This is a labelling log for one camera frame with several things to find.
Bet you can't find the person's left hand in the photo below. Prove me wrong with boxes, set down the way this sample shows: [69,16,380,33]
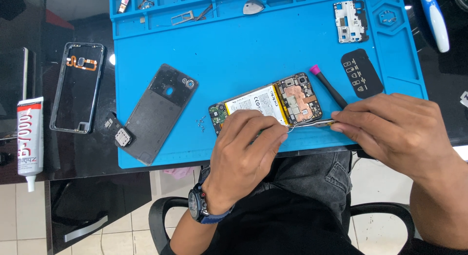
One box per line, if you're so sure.
[202,109,290,214]

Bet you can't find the person's right hand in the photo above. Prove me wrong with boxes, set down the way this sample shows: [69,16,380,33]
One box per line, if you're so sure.
[331,93,456,183]

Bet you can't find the smartphone with battery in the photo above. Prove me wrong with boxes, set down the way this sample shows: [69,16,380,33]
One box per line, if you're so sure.
[208,72,324,137]

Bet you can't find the silver metal tweezers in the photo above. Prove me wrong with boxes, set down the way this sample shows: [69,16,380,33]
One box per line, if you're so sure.
[287,118,339,133]

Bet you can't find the pink cloth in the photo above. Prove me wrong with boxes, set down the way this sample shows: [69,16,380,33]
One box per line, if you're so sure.
[163,167,196,180]

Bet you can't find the black sticker sheet white icons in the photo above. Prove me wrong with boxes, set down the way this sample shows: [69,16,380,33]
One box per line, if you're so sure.
[341,48,385,99]

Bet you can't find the person's grey jeans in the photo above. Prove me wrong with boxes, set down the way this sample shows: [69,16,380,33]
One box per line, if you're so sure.
[199,150,354,221]

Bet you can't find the black screwdriver pink cap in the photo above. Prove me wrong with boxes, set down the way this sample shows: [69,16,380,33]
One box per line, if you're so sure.
[309,64,348,109]

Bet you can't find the person's black shirt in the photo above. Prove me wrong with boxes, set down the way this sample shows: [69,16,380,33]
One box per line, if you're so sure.
[160,188,468,255]

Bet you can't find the grey phone back cover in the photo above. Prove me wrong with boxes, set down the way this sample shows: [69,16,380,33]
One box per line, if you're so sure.
[117,63,199,166]

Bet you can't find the black office chair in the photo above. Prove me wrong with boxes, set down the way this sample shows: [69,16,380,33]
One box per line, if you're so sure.
[148,196,416,255]

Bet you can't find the blue silicone repair mat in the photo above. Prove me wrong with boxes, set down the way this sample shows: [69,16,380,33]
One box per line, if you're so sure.
[109,0,429,170]

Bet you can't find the black speaker module silver mesh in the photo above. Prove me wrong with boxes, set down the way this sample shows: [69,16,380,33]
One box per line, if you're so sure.
[104,112,134,148]

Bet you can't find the small screws in hexagon tray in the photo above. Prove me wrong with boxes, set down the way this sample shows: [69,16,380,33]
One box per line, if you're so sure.
[380,10,398,24]

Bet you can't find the white and blue tool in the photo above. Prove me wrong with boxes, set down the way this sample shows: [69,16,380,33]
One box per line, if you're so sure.
[418,0,450,54]

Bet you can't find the white metal phone shield plate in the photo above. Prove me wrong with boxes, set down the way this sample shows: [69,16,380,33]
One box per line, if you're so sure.
[333,0,369,44]

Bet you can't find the thin metal pry tool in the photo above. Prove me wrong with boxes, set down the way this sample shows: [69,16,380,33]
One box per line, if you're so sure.
[194,4,214,22]

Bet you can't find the silver sim tray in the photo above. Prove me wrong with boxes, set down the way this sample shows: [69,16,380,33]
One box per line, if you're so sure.
[171,10,195,26]

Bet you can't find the silver metal opening pick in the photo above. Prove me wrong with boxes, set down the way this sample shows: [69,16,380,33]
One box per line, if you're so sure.
[243,0,265,15]

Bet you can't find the white glue tube red label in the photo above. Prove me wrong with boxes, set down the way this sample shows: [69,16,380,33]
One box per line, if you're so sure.
[16,97,45,193]

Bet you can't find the blue strap wristwatch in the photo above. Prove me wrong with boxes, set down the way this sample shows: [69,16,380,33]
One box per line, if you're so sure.
[188,181,235,225]

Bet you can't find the black desk cabinet silver handle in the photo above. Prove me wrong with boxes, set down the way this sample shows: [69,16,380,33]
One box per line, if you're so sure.
[45,170,153,255]

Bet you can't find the phone frame orange flex cable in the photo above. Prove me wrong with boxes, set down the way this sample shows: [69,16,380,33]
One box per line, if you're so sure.
[49,42,107,134]

